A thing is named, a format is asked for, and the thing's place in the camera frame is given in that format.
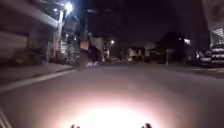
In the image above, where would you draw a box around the grey asphalt road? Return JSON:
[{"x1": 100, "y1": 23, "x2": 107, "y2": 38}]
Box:
[{"x1": 0, "y1": 63, "x2": 224, "y2": 128}]

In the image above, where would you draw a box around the distant row of buildings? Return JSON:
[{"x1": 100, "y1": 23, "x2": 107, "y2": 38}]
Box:
[{"x1": 79, "y1": 31, "x2": 194, "y2": 65}]

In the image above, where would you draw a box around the street lamp pole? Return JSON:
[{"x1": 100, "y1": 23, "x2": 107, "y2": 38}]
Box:
[{"x1": 56, "y1": 1, "x2": 75, "y2": 64}]

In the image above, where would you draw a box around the pale concrete pavement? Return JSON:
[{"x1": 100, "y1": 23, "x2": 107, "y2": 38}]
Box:
[{"x1": 0, "y1": 63, "x2": 79, "y2": 93}]

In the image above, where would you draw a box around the dark parked vehicle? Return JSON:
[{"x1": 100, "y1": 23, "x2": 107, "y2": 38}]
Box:
[{"x1": 11, "y1": 48, "x2": 46, "y2": 66}]

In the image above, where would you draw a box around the pale building with balconies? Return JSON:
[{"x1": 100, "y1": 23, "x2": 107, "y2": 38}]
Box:
[{"x1": 0, "y1": 0, "x2": 66, "y2": 66}]

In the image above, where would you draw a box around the pavement beside lit building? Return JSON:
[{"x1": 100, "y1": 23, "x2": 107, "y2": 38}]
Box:
[{"x1": 186, "y1": 65, "x2": 224, "y2": 74}]

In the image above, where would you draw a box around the building with lit windows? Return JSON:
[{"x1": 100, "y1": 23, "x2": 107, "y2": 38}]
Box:
[{"x1": 201, "y1": 0, "x2": 224, "y2": 68}]

